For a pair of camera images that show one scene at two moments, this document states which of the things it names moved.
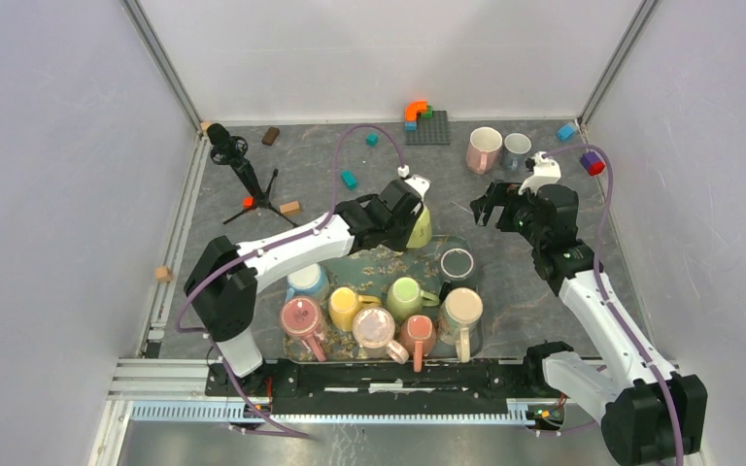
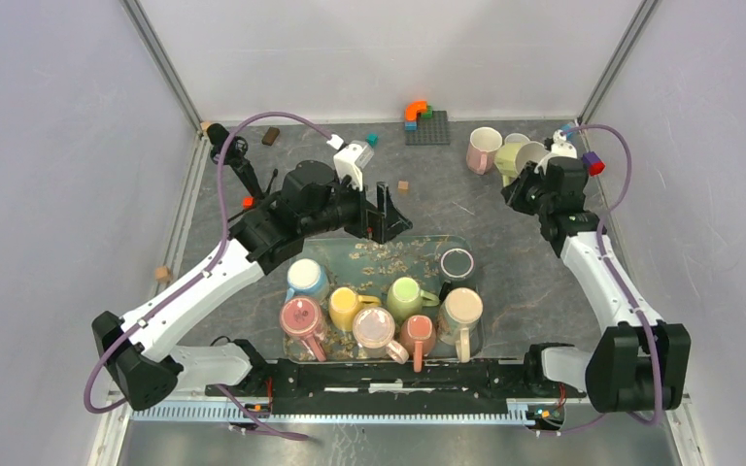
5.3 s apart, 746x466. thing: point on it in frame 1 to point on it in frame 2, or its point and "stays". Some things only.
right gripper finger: [481, 210] to [514, 192]
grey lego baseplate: [429, 131] stays
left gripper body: [398, 233] to [343, 212]
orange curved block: [414, 108] stays
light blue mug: [307, 280] stays
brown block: [270, 136] stays
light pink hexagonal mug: [483, 151] stays
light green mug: [405, 298] stays
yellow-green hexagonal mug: [423, 231] to [510, 158]
